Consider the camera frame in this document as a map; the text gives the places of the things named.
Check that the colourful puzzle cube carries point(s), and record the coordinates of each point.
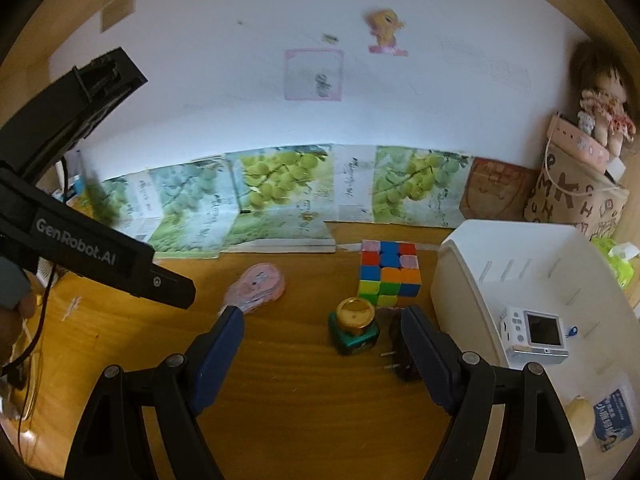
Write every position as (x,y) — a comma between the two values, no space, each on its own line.
(390,272)

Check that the person's left hand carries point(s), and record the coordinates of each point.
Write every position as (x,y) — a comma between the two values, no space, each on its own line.
(15,325)

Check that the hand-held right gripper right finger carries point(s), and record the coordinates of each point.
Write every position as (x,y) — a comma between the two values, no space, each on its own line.
(425,355)

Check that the wooden desk hutch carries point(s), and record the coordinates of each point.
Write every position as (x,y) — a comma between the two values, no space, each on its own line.
(60,30)

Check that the brown cardboard panel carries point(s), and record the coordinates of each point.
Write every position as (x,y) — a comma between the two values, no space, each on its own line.
(495,190)

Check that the pink box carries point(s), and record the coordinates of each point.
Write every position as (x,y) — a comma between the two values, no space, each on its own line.
(575,137)

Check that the small white figurine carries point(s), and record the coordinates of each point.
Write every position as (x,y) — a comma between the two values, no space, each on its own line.
(586,121)

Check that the green ink bottle gold cap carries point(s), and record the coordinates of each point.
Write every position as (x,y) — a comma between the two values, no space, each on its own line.
(352,332)

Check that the brown-haired rag doll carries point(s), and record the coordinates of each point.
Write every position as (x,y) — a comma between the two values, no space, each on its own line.
(607,90)

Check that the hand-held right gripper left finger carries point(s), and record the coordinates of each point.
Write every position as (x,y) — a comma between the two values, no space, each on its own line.
(220,355)

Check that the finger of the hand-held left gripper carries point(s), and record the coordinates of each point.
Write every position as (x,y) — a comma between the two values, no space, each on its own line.
(167,287)

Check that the pink correction tape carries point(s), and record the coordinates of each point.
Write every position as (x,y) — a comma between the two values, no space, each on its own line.
(260,285)

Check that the yellow bird wall sticker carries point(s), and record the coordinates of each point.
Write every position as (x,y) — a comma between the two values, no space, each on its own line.
(385,27)

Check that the green tissue pack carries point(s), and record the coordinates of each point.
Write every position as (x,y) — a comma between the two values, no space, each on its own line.
(620,262)

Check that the white power adapter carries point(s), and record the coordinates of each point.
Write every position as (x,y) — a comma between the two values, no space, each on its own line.
(617,167)

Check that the white plastic storage bin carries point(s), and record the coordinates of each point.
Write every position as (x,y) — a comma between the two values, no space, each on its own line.
(475,280)

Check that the letter print storage bag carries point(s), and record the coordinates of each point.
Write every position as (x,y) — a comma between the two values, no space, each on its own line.
(565,195)

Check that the pink square wall sticker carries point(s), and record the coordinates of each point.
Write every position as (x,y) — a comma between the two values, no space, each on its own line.
(305,75)

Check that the grape print cardboard carton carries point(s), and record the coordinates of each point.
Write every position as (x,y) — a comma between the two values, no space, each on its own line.
(405,180)
(270,185)

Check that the white toy camera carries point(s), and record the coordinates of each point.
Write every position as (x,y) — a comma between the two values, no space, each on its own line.
(520,340)

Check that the blue printed card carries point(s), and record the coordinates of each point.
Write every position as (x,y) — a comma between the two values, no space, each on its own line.
(612,420)

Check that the black plug adapter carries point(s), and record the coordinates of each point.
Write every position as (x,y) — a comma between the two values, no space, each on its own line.
(400,360)

